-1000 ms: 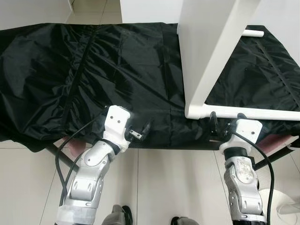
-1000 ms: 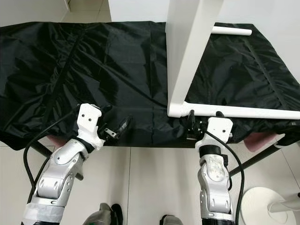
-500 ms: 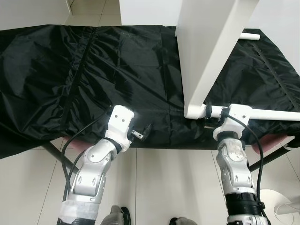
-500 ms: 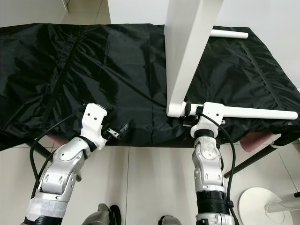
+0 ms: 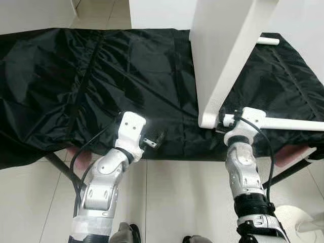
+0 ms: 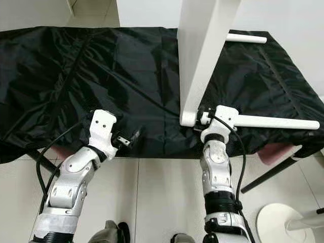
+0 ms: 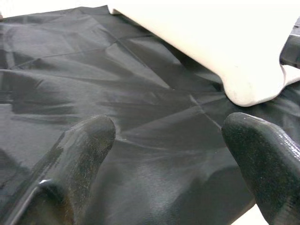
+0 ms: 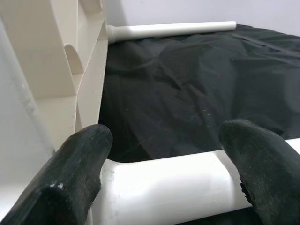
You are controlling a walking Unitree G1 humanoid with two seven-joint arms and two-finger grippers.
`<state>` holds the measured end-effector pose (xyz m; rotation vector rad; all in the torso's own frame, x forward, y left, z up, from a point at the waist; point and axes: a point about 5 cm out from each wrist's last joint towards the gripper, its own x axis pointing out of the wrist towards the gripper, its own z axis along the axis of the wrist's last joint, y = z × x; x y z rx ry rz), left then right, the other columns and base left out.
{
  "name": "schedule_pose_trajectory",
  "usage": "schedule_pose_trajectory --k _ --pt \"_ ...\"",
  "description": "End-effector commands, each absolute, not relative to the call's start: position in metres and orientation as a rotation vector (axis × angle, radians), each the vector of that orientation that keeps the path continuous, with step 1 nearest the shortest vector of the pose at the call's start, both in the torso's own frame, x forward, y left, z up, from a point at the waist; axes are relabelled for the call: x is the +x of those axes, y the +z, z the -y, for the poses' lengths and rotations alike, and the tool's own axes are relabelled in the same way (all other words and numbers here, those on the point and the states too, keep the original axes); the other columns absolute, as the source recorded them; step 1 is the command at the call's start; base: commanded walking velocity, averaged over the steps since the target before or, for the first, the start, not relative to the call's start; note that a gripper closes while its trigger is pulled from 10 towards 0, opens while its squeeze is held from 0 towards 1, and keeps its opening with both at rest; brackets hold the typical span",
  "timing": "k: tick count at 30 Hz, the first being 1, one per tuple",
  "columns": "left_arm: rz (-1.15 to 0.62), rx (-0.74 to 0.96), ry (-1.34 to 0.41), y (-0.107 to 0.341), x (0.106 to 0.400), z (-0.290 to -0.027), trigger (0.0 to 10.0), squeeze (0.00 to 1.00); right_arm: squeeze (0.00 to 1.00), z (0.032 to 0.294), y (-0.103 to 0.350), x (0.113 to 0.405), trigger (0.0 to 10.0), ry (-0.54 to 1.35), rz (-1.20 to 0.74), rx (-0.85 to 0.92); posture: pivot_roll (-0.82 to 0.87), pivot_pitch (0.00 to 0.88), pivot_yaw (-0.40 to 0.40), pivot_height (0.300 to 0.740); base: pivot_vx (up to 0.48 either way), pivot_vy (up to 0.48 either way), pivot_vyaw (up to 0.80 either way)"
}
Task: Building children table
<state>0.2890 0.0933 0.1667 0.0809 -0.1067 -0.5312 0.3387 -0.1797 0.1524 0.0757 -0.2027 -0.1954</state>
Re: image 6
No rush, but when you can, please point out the black cloth table cover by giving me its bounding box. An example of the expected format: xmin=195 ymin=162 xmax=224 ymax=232
xmin=0 ymin=26 xmax=324 ymax=163

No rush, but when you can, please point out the black metal table leg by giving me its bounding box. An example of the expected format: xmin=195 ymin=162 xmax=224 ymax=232
xmin=25 ymin=149 xmax=56 ymax=183
xmin=240 ymin=157 xmax=299 ymax=193

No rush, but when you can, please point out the pink table edge piece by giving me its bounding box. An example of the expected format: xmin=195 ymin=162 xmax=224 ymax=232
xmin=258 ymin=143 xmax=304 ymax=165

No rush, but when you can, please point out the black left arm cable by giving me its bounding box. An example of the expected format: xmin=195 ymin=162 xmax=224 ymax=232
xmin=35 ymin=119 xmax=94 ymax=213

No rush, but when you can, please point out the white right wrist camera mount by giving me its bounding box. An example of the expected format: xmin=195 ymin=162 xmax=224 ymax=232
xmin=200 ymin=105 xmax=239 ymax=143

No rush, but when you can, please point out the white plastic table top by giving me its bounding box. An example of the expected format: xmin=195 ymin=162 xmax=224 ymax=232
xmin=177 ymin=0 xmax=242 ymax=127

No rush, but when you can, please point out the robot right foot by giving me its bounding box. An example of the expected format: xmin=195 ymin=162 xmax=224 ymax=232
xmin=171 ymin=233 xmax=203 ymax=243

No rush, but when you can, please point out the white plastic table leg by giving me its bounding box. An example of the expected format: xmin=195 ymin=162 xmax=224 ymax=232
xmin=197 ymin=112 xmax=320 ymax=130
xmin=225 ymin=32 xmax=268 ymax=44

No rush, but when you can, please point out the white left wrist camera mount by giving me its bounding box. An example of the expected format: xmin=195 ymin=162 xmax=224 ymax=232
xmin=89 ymin=109 xmax=117 ymax=160

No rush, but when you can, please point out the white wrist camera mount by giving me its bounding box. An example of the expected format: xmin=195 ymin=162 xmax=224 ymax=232
xmin=89 ymin=109 xmax=117 ymax=160
xmin=200 ymin=105 xmax=239 ymax=143

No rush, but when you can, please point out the white round stand base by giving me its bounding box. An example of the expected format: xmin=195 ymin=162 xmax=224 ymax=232
xmin=257 ymin=202 xmax=324 ymax=243

